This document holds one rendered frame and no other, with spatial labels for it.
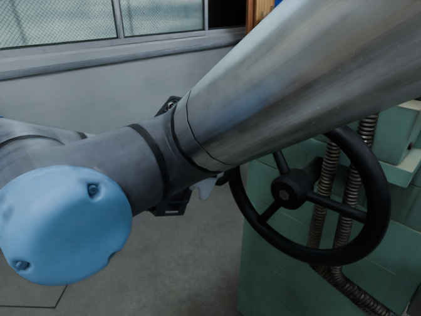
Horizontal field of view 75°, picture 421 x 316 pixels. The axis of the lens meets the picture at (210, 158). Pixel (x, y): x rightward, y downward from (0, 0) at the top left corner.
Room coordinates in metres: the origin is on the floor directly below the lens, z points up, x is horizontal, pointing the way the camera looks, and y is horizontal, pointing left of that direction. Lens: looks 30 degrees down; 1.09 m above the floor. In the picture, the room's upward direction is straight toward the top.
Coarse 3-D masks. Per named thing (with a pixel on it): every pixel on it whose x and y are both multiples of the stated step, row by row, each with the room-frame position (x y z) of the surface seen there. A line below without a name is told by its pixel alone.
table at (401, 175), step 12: (420, 132) 0.42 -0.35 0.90; (300, 144) 0.46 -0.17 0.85; (312, 144) 0.44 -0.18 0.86; (324, 144) 0.43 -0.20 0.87; (420, 144) 0.41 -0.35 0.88; (408, 156) 0.38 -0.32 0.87; (420, 156) 0.38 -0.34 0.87; (384, 168) 0.36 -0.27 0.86; (396, 168) 0.35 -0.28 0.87; (408, 168) 0.35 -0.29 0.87; (396, 180) 0.35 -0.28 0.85; (408, 180) 0.34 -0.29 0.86
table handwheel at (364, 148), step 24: (336, 144) 0.33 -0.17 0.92; (360, 144) 0.31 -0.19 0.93; (288, 168) 0.39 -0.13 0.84; (312, 168) 0.41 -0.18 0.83; (360, 168) 0.30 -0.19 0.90; (240, 192) 0.44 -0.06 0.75; (288, 192) 0.36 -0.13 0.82; (312, 192) 0.35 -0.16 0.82; (384, 192) 0.28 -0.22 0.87; (264, 216) 0.40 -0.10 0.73; (360, 216) 0.30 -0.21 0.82; (384, 216) 0.27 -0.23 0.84; (288, 240) 0.37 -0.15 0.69; (360, 240) 0.28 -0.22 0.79; (312, 264) 0.32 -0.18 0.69; (336, 264) 0.30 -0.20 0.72
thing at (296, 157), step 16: (272, 160) 0.60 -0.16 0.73; (288, 160) 0.57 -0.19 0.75; (304, 160) 0.55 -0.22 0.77; (336, 176) 0.49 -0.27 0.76; (336, 192) 0.49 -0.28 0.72; (400, 192) 0.41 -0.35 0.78; (416, 192) 0.40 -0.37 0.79; (400, 208) 0.40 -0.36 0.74; (416, 208) 0.39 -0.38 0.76; (416, 224) 0.38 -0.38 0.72
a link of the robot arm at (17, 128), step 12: (0, 120) 0.23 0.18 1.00; (12, 120) 0.24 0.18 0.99; (0, 132) 0.21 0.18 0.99; (12, 132) 0.21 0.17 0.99; (24, 132) 0.21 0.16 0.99; (36, 132) 0.22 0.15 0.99; (48, 132) 0.24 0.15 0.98; (60, 132) 0.25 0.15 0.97; (72, 132) 0.26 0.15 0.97; (0, 144) 0.25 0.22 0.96
